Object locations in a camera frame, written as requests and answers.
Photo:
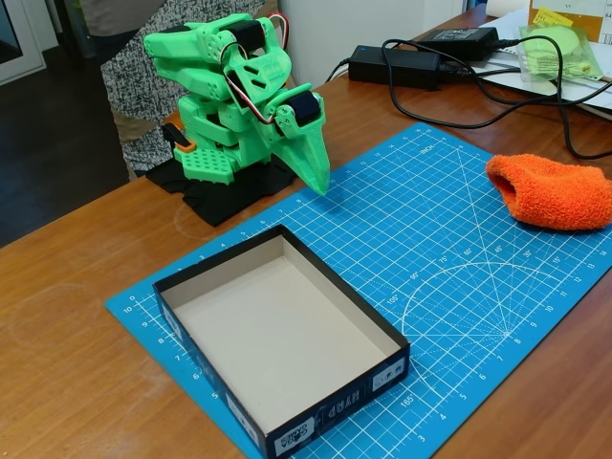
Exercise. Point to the green gripper black servo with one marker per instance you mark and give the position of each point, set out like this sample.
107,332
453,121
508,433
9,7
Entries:
297,139

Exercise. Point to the orange fuzzy sock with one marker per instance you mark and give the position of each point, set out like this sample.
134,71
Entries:
554,196

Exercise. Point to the green 3D-printed robot arm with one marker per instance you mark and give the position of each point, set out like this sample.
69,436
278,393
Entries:
201,91

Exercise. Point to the black cardboard box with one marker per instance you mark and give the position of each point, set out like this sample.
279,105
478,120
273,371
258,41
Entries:
282,325

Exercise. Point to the black power adapter blue light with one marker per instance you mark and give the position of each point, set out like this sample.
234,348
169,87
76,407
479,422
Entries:
392,64

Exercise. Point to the orange and black table clamp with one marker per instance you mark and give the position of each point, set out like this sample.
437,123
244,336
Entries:
174,136

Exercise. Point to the person in speckled dress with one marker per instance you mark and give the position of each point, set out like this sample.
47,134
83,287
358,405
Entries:
138,86

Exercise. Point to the blue cutting mat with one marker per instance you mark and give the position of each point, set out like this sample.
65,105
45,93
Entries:
454,248

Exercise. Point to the white paper sheets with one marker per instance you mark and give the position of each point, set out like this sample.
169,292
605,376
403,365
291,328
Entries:
507,74

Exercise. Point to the plastic bag with green parts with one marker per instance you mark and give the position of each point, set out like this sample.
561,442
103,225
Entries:
559,52

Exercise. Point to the yellow sticky note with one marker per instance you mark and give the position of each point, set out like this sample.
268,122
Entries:
552,18

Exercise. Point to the white framed glass door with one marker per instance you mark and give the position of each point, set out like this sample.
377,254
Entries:
19,43

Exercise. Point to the brown cardboard box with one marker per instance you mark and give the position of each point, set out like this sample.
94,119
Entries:
590,14

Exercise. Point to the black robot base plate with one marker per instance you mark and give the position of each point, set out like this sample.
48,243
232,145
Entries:
215,201

